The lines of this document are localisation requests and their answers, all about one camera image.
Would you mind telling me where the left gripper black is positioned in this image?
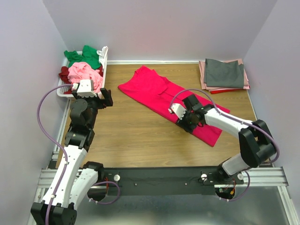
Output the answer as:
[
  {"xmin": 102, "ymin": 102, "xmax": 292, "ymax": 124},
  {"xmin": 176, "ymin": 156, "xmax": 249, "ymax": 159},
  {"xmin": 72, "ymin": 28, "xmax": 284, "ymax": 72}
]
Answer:
[{"xmin": 72, "ymin": 88, "xmax": 113, "ymax": 129}]

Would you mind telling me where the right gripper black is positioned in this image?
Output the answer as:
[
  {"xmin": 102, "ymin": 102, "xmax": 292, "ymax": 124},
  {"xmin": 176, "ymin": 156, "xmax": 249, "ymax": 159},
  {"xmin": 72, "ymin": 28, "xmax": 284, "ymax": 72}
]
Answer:
[{"xmin": 175, "ymin": 107, "xmax": 198, "ymax": 134}]

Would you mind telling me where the crimson red t shirt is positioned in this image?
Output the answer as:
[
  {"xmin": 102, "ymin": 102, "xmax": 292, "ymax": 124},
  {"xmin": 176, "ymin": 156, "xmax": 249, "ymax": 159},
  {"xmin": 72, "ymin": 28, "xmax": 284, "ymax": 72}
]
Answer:
[{"xmin": 118, "ymin": 66, "xmax": 222, "ymax": 147}]

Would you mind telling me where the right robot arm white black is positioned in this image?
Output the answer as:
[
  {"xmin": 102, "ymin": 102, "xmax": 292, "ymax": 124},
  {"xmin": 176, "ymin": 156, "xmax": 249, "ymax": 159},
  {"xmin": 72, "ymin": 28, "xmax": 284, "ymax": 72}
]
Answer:
[{"xmin": 169, "ymin": 94, "xmax": 277, "ymax": 184}]

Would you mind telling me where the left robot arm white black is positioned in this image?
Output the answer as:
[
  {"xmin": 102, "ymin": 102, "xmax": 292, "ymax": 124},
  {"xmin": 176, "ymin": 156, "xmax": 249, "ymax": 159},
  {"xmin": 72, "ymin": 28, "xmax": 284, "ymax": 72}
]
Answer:
[{"xmin": 30, "ymin": 88, "xmax": 113, "ymax": 225}]

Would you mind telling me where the light pink t shirt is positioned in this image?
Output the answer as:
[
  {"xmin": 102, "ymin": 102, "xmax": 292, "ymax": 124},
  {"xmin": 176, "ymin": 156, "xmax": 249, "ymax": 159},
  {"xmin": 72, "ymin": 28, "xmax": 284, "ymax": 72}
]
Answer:
[{"xmin": 67, "ymin": 62, "xmax": 104, "ymax": 93}]

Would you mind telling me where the folded red t shirt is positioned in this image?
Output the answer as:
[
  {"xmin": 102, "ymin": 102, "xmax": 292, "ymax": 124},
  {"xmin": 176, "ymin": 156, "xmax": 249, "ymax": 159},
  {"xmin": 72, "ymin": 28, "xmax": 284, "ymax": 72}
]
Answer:
[{"xmin": 209, "ymin": 89, "xmax": 243, "ymax": 94}]

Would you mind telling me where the green t shirt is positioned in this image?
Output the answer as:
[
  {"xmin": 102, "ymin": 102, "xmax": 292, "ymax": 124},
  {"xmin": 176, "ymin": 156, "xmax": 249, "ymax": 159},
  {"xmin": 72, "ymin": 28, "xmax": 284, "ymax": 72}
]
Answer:
[{"xmin": 64, "ymin": 45, "xmax": 102, "ymax": 69}]

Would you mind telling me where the dark red t shirt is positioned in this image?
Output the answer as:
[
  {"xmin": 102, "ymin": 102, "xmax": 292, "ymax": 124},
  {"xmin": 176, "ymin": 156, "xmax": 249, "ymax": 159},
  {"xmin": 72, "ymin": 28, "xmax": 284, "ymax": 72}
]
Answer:
[{"xmin": 59, "ymin": 66, "xmax": 72, "ymax": 94}]

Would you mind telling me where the folded grey t shirt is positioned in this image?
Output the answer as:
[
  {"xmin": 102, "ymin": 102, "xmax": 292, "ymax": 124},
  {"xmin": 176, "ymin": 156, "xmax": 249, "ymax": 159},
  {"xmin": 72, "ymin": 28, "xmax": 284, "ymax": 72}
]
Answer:
[{"xmin": 204, "ymin": 59, "xmax": 244, "ymax": 89}]

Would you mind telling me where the folded dusty pink t shirt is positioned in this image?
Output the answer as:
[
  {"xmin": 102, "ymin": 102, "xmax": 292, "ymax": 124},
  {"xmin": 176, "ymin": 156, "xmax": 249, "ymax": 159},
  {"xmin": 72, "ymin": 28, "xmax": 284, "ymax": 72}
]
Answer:
[{"xmin": 199, "ymin": 61, "xmax": 250, "ymax": 91}]

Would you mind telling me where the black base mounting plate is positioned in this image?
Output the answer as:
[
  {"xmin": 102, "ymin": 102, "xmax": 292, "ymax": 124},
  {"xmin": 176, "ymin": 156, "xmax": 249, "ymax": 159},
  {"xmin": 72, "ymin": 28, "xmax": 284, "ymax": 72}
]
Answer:
[{"xmin": 88, "ymin": 166, "xmax": 244, "ymax": 201}]

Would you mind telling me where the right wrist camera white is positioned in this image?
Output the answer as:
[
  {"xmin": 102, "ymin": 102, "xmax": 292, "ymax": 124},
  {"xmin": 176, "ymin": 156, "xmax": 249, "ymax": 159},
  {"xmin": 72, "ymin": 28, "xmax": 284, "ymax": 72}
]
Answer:
[{"xmin": 168, "ymin": 103, "xmax": 187, "ymax": 120}]

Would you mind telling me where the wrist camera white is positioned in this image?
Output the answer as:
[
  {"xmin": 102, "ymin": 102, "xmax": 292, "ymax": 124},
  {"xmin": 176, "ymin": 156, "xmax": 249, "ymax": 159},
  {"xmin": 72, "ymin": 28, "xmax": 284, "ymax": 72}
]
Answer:
[
  {"xmin": 168, "ymin": 103, "xmax": 187, "ymax": 120},
  {"xmin": 72, "ymin": 79, "xmax": 96, "ymax": 98}
]

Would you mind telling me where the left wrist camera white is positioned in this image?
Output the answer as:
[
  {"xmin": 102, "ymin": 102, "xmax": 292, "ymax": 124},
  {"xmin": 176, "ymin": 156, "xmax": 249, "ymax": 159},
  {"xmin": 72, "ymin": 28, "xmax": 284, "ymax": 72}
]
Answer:
[{"xmin": 72, "ymin": 79, "xmax": 96, "ymax": 98}]

